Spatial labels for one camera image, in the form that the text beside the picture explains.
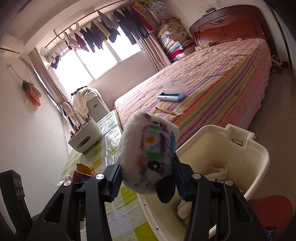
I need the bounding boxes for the colourful fluffy white ball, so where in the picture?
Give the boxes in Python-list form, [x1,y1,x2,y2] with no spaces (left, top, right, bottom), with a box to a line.
[119,112,180,194]

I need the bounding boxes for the white paper trash in bin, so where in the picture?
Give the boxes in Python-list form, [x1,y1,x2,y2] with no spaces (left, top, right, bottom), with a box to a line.
[201,165,228,183]

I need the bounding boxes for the cream plastic trash bin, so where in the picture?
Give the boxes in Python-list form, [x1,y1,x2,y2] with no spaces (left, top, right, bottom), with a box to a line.
[138,125,270,240]

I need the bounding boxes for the brown bottle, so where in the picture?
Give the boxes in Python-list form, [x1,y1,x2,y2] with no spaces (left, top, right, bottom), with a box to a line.
[72,170,92,183]

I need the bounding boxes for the crumpled white tissue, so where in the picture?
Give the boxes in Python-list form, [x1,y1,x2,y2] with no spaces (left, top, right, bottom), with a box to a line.
[57,175,72,187]

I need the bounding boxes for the checkered plastic tablecloth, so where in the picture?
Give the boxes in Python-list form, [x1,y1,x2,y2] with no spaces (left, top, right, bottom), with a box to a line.
[61,110,157,240]

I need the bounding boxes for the smartphone screen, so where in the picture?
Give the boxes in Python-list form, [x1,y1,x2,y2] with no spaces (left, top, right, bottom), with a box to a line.
[264,227,278,241]

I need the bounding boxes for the red plastic stool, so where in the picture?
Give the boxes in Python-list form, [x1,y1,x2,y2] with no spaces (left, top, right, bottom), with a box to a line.
[248,195,293,237]

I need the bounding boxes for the left hand-held gripper device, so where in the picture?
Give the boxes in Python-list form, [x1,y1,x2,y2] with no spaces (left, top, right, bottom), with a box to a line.
[1,170,33,240]

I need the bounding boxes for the white desktop organizer box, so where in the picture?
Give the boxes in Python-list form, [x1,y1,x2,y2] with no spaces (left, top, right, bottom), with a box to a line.
[68,117,101,153]

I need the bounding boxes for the white air cooler unit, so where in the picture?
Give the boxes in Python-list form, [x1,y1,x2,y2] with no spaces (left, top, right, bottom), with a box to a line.
[86,91,110,123]

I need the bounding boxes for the yellow pencil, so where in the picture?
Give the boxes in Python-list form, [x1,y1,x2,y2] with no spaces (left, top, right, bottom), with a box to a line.
[155,106,177,116]

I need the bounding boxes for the floral cloth on cooler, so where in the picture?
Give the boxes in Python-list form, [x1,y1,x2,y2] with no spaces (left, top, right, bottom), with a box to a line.
[73,88,97,118]

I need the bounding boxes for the bed with striped sheet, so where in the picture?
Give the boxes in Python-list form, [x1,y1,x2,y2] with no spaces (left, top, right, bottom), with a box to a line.
[114,38,271,146]

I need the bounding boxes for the pink curtain left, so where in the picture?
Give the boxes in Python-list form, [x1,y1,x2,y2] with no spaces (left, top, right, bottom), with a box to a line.
[29,47,72,108]

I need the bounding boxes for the pink curtain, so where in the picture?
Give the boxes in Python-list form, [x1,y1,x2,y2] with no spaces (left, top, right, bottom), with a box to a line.
[140,33,171,72]
[29,47,72,108]

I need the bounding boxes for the slippers on floor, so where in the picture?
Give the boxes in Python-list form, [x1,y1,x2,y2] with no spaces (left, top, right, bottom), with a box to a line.
[271,55,283,66]

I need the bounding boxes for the stack of folded quilts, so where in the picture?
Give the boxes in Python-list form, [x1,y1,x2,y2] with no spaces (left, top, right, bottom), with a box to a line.
[157,18,195,63]

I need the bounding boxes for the pink curtain right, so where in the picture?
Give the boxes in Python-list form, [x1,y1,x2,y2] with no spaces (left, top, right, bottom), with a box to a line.
[140,33,171,72]

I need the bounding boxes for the dark wooden headboard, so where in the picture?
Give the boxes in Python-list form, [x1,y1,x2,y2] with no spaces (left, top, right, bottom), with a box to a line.
[189,4,278,55]

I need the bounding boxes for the hanging clothes on rod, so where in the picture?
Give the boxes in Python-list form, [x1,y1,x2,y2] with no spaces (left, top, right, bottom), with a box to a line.
[49,0,167,70]

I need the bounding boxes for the orange cloth hanging on wall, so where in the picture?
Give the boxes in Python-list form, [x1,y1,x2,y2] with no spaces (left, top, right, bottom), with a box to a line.
[22,80,42,107]

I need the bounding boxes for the white wall air conditioner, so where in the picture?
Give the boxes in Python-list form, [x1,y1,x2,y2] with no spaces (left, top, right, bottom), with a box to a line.
[0,33,24,58]

